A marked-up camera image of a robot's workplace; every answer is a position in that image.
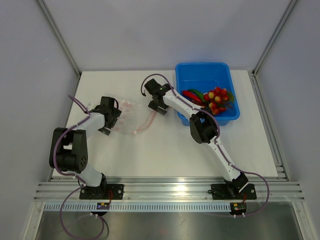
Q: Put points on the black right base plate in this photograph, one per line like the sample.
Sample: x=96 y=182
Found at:
x=227 y=192

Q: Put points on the red toy grape bunch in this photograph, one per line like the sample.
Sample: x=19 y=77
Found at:
x=219 y=100

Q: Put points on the red toy chili pepper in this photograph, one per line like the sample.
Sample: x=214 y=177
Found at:
x=192 y=97

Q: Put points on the aluminium frame post right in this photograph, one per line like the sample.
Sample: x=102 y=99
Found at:
x=275 y=34

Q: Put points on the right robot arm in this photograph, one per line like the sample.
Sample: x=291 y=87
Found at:
x=204 y=129

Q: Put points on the aluminium frame post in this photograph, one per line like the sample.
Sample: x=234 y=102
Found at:
x=275 y=34
x=59 y=37

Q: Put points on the clear zip top bag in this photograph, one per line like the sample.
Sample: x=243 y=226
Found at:
x=134 y=118

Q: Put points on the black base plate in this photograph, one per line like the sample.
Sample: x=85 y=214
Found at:
x=113 y=191
x=227 y=192

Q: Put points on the white slotted cable duct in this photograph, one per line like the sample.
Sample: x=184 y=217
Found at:
x=210 y=207

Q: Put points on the green toy chili pepper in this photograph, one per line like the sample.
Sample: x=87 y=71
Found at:
x=199 y=94

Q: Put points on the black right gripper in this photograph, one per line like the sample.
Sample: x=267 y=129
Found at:
x=154 y=106

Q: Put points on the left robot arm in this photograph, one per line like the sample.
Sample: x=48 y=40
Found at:
x=69 y=150

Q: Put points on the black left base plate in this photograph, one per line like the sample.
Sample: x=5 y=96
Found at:
x=113 y=191

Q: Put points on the aluminium frame post left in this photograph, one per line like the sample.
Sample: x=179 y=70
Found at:
x=59 y=37

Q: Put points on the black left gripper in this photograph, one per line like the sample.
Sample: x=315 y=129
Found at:
x=116 y=114

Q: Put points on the blue plastic bin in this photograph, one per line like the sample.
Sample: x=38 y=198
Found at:
x=205 y=76

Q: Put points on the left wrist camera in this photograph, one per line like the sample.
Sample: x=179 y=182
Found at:
x=91 y=106

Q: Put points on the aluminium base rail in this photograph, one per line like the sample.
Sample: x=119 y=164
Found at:
x=175 y=189

